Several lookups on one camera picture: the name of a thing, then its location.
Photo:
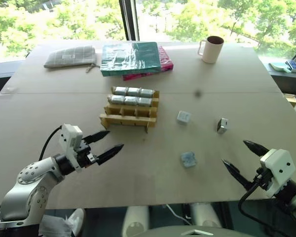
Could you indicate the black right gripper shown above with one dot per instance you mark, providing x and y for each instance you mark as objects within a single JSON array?
[{"x": 262, "y": 181}]

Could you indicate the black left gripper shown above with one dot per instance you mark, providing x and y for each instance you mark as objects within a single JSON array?
[{"x": 85, "y": 155}]

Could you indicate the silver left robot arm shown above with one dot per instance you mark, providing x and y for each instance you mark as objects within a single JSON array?
[{"x": 27, "y": 187}]

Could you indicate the grey rounded robot base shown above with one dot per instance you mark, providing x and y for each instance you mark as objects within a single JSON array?
[{"x": 162, "y": 232}]

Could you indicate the wooden slotted rack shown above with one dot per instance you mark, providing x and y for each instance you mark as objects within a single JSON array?
[{"x": 128, "y": 118}]

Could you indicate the small blue box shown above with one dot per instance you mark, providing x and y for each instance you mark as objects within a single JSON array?
[{"x": 293, "y": 65}]

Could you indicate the white rounded robot leg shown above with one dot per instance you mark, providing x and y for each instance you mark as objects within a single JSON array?
[
  {"x": 204, "y": 214},
  {"x": 134, "y": 221}
]

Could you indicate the white cube block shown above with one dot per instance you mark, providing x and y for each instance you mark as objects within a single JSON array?
[{"x": 183, "y": 117}]

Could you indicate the white shoe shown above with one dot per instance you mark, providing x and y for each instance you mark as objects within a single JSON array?
[{"x": 76, "y": 221}]

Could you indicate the teal packet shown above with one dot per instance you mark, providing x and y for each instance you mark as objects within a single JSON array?
[{"x": 129, "y": 58}]

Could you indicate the grey checked fabric pouch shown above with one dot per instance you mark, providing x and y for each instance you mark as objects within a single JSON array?
[{"x": 69, "y": 56}]

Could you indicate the pale green book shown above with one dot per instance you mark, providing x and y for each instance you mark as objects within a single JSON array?
[{"x": 278, "y": 66}]

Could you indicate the magenta packet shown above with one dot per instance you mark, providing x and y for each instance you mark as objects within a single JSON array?
[{"x": 165, "y": 61}]

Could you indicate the dark window frame post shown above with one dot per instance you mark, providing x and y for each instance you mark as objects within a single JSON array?
[{"x": 130, "y": 19}]

